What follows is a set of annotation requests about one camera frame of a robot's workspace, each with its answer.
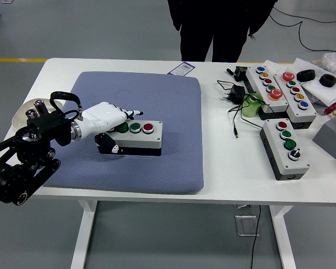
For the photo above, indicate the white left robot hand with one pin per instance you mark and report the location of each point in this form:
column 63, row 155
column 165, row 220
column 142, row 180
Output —
column 100, row 117

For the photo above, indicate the grey four-button control box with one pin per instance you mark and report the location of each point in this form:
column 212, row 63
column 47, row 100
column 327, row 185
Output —
column 277, row 148
column 145, row 143

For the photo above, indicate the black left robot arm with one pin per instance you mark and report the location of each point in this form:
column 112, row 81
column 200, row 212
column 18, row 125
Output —
column 44, row 126

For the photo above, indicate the grey five-button box, yellow-collared stop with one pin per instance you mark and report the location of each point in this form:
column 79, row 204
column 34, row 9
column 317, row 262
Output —
column 281, row 104

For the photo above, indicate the grey five-button box, red stop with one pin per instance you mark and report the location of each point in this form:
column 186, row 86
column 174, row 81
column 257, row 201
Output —
column 303, row 115

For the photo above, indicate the black metal cylinder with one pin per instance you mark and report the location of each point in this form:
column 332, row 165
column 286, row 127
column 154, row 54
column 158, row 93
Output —
column 39, row 104
column 30, row 114

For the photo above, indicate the blue-grey textured mat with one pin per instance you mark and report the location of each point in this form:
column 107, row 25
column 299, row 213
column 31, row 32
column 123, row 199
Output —
column 170, row 112

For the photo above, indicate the purple label card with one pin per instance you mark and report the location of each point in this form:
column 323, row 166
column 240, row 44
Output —
column 182, row 68

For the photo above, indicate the white table leg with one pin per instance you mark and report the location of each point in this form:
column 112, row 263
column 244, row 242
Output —
column 84, row 238
column 284, row 238

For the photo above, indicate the person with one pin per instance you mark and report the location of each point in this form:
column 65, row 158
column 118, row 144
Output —
column 212, row 28

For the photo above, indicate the small black device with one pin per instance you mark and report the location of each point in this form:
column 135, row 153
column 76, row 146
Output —
column 240, row 71

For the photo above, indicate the green plastic part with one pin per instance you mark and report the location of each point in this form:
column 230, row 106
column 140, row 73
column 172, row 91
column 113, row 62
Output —
column 249, row 110

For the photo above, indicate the small white paper sheet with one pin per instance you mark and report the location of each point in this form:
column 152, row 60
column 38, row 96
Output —
column 273, row 65

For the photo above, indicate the clear floor socket plate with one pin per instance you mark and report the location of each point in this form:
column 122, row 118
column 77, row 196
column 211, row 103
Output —
column 246, row 225

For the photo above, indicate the large white paper sheet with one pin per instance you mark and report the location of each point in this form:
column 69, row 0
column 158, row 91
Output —
column 319, row 92

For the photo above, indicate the grey block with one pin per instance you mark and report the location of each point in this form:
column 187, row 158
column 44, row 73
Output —
column 330, row 137

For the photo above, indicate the clear plastic bag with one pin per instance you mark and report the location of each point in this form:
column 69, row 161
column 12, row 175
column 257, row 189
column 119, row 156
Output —
column 334, row 60

